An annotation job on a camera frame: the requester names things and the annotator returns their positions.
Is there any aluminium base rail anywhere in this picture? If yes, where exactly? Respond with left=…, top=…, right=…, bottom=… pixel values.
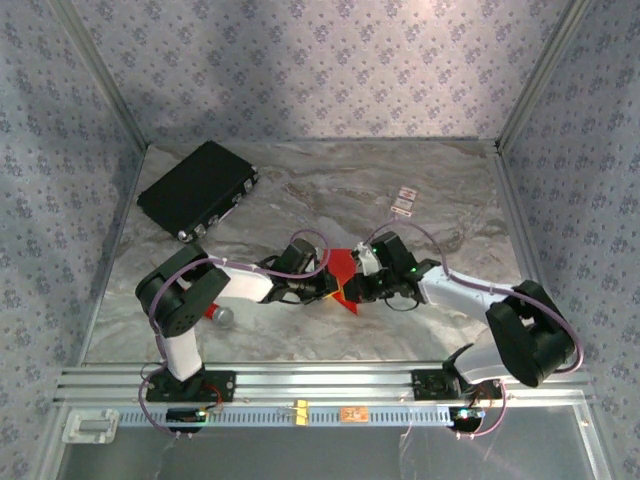
left=53, top=362, right=596, bottom=407

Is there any small white card packet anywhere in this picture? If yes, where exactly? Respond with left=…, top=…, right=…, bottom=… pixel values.
left=387, top=185, right=419, bottom=219

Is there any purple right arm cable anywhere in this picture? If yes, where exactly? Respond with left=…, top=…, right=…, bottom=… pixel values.
left=367, top=219, right=586, bottom=441

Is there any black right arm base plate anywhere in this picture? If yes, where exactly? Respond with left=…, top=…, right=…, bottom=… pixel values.
left=412, top=368, right=504, bottom=401

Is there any aluminium side rail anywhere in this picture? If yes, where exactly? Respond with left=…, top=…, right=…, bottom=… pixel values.
left=494, top=142, right=569, bottom=361
left=74, top=142, right=151, bottom=369

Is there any black hard case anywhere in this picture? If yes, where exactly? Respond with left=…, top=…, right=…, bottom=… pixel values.
left=136, top=140, right=261, bottom=245

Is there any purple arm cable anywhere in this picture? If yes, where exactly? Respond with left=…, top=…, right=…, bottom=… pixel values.
left=367, top=219, right=586, bottom=441
left=138, top=228, right=331, bottom=441

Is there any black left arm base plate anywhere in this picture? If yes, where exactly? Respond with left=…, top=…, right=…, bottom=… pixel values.
left=144, top=370, right=237, bottom=404

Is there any red cloth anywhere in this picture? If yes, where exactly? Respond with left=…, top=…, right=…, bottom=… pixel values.
left=319, top=247, right=362, bottom=317

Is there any aluminium frame post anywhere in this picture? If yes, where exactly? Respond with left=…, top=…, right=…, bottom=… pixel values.
left=494, top=0, right=594, bottom=152

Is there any grey slotted cable duct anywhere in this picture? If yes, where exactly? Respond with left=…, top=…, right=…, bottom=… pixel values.
left=117, top=405, right=454, bottom=427

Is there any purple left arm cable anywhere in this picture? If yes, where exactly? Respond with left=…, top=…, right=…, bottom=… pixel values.
left=138, top=228, right=331, bottom=441

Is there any grey metal bracket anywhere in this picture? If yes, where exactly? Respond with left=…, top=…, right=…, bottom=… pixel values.
left=61, top=408, right=121, bottom=445

